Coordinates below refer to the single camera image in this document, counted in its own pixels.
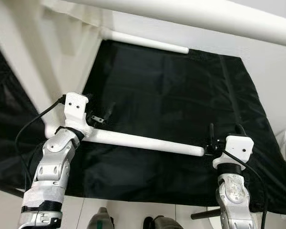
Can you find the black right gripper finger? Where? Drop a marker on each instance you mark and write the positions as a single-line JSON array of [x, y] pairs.
[[211, 133], [240, 130]]

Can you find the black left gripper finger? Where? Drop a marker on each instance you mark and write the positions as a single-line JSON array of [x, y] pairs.
[[110, 109], [88, 97]]

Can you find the white plastic table top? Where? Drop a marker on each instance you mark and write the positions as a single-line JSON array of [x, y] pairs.
[[38, 57]]

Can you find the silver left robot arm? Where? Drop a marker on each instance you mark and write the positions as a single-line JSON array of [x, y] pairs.
[[52, 167]]

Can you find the black table cloth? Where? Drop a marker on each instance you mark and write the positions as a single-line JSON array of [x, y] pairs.
[[181, 95]]

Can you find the grey robot right leg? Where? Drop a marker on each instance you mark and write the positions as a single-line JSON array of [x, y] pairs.
[[163, 223]]

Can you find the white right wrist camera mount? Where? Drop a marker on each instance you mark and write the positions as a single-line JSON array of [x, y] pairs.
[[236, 148]]

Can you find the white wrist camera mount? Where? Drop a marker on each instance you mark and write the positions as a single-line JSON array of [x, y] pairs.
[[76, 112], [236, 148]]

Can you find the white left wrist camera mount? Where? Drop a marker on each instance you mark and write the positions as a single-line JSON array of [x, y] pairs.
[[76, 112]]

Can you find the black metal frame bar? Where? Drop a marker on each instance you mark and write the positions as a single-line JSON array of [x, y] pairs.
[[205, 213]]

